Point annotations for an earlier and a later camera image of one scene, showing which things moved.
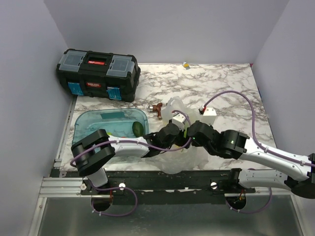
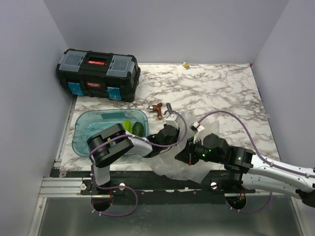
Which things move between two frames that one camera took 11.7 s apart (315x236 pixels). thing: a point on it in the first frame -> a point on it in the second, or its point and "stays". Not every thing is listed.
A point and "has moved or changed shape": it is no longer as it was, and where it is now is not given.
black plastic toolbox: (95, 73) stays
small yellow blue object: (186, 66) stays
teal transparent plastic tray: (116, 122) stays
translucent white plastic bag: (186, 158) has moved or changed shape
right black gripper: (193, 143) -> (193, 160)
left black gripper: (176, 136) -> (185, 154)
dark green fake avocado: (137, 129) stays
